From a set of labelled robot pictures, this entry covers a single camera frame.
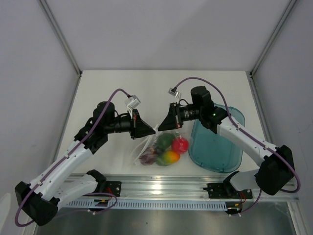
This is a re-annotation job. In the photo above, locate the green lime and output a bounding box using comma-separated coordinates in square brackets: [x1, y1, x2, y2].
[156, 133, 175, 150]

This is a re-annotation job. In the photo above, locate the dark red apple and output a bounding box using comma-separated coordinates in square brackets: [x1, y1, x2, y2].
[139, 152, 158, 165]

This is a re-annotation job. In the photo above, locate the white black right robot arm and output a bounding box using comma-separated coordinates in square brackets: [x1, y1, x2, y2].
[158, 86, 295, 198]

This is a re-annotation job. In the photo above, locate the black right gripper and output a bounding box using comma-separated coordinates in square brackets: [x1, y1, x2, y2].
[158, 102, 202, 131]

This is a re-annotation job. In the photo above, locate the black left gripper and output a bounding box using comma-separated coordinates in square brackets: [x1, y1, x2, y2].
[105, 109, 156, 140]

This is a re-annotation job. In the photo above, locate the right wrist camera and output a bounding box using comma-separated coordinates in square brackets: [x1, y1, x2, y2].
[168, 87, 181, 100]

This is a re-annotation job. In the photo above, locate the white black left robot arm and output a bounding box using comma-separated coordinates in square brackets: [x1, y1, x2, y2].
[15, 96, 155, 226]

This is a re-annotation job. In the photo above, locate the orange fruit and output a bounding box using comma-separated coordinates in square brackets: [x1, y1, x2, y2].
[156, 150, 180, 166]

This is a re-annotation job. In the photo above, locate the dark purple plum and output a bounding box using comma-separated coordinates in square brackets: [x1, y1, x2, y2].
[153, 146, 165, 155]

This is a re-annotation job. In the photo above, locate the white slotted cable duct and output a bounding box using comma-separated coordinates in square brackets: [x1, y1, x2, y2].
[65, 198, 227, 211]

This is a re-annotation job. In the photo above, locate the clear zip top bag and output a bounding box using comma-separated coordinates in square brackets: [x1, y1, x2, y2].
[131, 125, 193, 167]

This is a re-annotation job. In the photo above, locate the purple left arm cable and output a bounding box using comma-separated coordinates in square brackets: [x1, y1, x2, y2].
[14, 88, 134, 227]

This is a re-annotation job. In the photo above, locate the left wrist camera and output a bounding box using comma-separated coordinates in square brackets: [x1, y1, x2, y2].
[125, 95, 141, 110]

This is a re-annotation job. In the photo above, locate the aluminium corner post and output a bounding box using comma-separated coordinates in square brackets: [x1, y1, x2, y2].
[249, 0, 299, 79]
[37, 0, 82, 77]

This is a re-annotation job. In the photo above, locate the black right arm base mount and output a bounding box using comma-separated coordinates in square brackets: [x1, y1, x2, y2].
[203, 183, 253, 199]

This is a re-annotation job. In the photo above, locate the right aluminium corner post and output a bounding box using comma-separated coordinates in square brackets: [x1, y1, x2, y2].
[249, 0, 299, 79]

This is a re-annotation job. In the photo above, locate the red tomato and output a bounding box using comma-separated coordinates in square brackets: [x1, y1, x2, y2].
[171, 137, 189, 154]

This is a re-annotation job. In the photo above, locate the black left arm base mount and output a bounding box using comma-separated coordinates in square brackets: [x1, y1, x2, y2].
[87, 169, 122, 197]

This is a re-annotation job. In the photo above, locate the left aluminium corner post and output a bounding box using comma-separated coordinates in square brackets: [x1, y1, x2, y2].
[37, 0, 82, 77]

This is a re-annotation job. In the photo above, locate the teal plastic tray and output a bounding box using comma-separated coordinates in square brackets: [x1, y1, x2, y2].
[188, 102, 246, 174]

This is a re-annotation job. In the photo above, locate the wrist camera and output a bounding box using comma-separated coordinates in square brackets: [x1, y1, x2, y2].
[125, 95, 141, 110]
[168, 87, 181, 100]

